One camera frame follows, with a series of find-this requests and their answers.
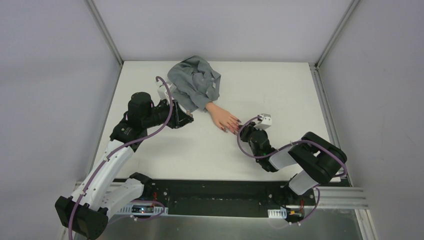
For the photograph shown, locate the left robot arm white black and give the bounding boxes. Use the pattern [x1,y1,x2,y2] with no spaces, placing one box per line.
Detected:
[54,92,194,240]

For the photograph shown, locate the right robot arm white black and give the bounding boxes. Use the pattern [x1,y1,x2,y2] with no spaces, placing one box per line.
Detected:
[237,121,347,205]

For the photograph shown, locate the mannequin hand with painted nails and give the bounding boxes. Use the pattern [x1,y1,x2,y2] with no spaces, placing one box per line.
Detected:
[205,102,241,135]

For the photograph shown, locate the grey shirt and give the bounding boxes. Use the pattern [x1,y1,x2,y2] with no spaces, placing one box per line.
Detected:
[167,55,221,112]

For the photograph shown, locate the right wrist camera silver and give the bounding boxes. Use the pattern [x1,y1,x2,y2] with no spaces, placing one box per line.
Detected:
[254,113,272,130]

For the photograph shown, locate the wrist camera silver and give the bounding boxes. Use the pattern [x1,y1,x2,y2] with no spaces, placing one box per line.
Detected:
[254,113,272,130]
[156,81,176,102]

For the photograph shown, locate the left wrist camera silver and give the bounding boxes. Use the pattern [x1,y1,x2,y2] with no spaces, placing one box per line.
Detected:
[156,81,176,102]

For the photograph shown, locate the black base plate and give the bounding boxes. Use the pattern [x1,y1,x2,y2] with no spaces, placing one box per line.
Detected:
[135,179,316,218]

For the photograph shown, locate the left aluminium frame post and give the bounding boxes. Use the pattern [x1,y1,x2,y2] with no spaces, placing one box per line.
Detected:
[84,0,124,68]

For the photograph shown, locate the aluminium frame post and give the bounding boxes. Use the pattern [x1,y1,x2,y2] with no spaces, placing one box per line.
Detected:
[84,0,124,68]
[314,0,362,70]

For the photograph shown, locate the right aluminium frame post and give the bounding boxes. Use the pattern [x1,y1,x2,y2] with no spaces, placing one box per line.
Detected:
[314,0,362,70]

